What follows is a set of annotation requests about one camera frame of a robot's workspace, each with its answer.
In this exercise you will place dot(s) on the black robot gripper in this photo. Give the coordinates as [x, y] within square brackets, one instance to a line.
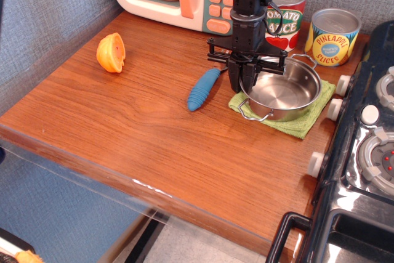
[246, 52]

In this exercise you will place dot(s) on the stainless steel pot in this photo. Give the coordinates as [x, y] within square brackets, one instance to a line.
[283, 97]

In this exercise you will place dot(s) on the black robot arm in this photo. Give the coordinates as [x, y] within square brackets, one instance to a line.
[253, 7]

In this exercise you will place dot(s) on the green folded cloth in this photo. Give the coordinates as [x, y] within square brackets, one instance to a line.
[299, 127]

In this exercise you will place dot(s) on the tomato sauce can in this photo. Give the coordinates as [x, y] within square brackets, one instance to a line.
[292, 12]

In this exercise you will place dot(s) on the pineapple slices can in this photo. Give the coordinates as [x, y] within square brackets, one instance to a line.
[332, 36]

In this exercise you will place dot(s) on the white stove knob middle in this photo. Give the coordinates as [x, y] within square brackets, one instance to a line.
[334, 109]

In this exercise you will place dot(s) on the white stove knob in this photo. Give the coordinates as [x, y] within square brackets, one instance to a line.
[315, 164]
[334, 109]
[342, 85]

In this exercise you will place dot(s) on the white stove knob upper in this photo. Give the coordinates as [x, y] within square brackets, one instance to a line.
[342, 85]

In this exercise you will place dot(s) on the white stove knob lower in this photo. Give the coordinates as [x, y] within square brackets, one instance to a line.
[315, 164]

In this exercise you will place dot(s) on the orange half toy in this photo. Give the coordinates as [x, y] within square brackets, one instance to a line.
[111, 53]

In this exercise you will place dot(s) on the black toy stove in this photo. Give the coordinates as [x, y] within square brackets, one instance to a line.
[352, 217]

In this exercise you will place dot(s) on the orange object bottom left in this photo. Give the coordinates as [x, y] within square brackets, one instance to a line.
[28, 257]

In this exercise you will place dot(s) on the blue handled fork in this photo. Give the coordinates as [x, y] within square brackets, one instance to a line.
[201, 90]

